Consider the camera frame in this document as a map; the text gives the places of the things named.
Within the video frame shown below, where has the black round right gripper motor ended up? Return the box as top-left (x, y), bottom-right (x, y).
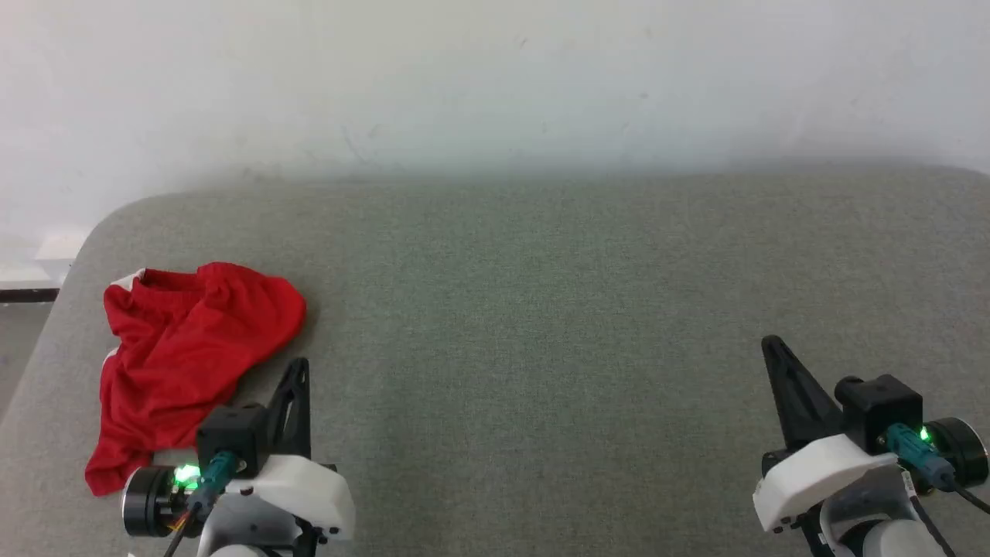
top-left (927, 417), bottom-right (990, 489)

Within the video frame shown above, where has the red garment with white trim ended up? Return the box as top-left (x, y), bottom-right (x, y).
top-left (84, 261), bottom-right (308, 497)

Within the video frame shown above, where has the teal-plug right camera cable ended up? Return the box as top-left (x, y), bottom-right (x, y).
top-left (885, 423), bottom-right (990, 515)

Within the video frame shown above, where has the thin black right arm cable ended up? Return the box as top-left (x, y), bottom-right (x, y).
top-left (901, 472), bottom-right (958, 557)

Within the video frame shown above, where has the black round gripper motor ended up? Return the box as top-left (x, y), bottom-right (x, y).
top-left (927, 417), bottom-right (990, 489)
top-left (121, 464), bottom-right (189, 538)

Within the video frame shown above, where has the black round left gripper motor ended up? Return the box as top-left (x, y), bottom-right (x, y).
top-left (121, 464), bottom-right (189, 538)

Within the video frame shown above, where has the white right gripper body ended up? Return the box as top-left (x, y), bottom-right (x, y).
top-left (753, 433), bottom-right (903, 535)

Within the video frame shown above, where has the grey-green fabric sofa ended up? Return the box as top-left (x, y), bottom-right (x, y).
top-left (0, 165), bottom-right (990, 557)

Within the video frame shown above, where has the teal-plug camera cable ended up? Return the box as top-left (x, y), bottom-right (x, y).
top-left (885, 423), bottom-right (990, 515)
top-left (162, 452), bottom-right (239, 557)

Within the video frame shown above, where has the white wall baseboard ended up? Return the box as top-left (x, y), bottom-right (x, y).
top-left (0, 226), bottom-right (90, 303)

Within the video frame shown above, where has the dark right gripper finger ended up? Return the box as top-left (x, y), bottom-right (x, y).
top-left (762, 336), bottom-right (810, 452)
top-left (773, 337), bottom-right (845, 446)

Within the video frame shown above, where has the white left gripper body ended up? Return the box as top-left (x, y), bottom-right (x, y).
top-left (224, 454), bottom-right (357, 544)

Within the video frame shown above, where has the teal-plug left camera cable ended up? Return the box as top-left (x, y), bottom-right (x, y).
top-left (162, 452), bottom-right (239, 557)

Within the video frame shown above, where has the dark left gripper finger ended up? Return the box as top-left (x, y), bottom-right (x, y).
top-left (267, 358), bottom-right (304, 458)
top-left (289, 357), bottom-right (312, 459)

